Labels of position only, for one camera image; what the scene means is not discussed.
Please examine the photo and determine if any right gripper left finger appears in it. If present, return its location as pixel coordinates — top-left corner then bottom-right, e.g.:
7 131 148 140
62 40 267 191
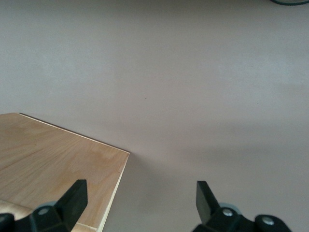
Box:
0 179 88 232

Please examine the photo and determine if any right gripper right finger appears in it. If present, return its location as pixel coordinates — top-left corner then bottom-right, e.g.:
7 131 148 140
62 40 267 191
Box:
192 180 292 232

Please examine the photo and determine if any wooden drawer cabinet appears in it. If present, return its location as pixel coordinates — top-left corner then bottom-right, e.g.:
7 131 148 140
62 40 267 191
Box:
0 112 130 232

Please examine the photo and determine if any black looping cable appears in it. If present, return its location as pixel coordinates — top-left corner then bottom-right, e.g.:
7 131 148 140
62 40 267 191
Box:
268 0 309 7

